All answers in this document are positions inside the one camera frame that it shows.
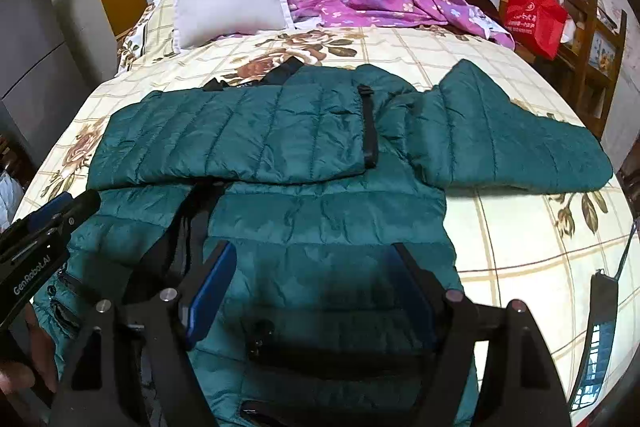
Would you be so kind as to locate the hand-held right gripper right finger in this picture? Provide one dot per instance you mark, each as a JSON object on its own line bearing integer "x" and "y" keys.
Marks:
{"x": 415, "y": 292}

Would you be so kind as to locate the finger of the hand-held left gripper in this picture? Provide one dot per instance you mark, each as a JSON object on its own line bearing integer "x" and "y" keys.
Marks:
{"x": 47, "y": 209}
{"x": 75, "y": 209}

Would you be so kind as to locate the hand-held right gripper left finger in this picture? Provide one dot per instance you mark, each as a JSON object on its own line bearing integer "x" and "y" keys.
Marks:
{"x": 212, "y": 292}

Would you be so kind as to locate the green puffer jacket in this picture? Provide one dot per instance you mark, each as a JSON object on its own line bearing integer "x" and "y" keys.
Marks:
{"x": 310, "y": 217}

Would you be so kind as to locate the person's left hand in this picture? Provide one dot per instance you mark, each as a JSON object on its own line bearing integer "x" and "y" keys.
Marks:
{"x": 12, "y": 377}

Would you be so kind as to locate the grey refrigerator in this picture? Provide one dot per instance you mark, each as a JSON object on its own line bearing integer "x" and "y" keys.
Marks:
{"x": 30, "y": 37}

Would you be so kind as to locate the black smartphone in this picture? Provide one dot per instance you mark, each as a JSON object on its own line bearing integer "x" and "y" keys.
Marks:
{"x": 597, "y": 332}

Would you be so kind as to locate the wooden shelf rack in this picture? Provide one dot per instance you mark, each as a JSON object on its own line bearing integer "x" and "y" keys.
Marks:
{"x": 580, "y": 57}

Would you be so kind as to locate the red shopping bag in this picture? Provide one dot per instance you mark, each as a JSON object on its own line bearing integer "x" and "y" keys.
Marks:
{"x": 532, "y": 24}

